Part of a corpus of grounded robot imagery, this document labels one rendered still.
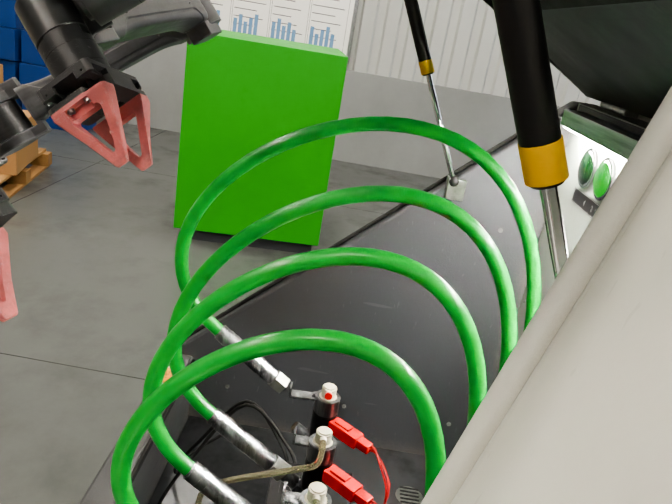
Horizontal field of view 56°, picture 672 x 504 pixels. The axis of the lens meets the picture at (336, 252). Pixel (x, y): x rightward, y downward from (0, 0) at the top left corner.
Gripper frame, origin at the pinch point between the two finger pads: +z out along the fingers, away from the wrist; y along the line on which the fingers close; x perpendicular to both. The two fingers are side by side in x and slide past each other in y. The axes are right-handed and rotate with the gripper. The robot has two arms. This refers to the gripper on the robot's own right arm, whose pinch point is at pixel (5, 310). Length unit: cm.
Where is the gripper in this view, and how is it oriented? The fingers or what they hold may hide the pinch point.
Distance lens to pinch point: 61.9
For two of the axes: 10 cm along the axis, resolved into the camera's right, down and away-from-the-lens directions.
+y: 7.7, -4.9, -4.0
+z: 5.6, 8.2, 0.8
